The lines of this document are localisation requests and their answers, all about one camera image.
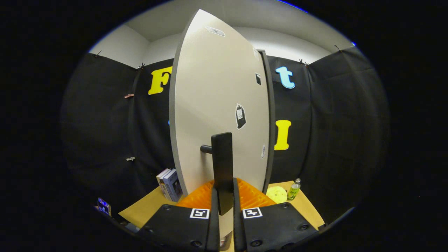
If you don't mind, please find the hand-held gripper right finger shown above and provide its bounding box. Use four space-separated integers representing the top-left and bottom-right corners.
233 178 320 252

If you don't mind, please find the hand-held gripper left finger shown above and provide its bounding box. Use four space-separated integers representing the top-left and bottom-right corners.
136 178 220 252

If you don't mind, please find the black cabinet door handle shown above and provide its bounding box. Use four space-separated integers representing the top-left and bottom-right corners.
200 132 234 216

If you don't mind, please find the dark-framed shoe cabinet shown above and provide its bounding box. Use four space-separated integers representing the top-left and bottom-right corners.
257 50 277 194

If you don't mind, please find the yellow round pad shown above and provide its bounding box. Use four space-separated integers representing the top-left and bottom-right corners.
266 186 288 204

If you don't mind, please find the green drink bottle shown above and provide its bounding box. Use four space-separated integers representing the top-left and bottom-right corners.
287 178 301 201

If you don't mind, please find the blue book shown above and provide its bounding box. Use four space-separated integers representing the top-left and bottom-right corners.
162 169 183 202

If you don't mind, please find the smartphone with lit screen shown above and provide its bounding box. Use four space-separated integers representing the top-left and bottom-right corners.
97 197 112 217

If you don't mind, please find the black backdrop cloth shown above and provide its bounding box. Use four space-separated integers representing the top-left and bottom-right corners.
59 45 391 224

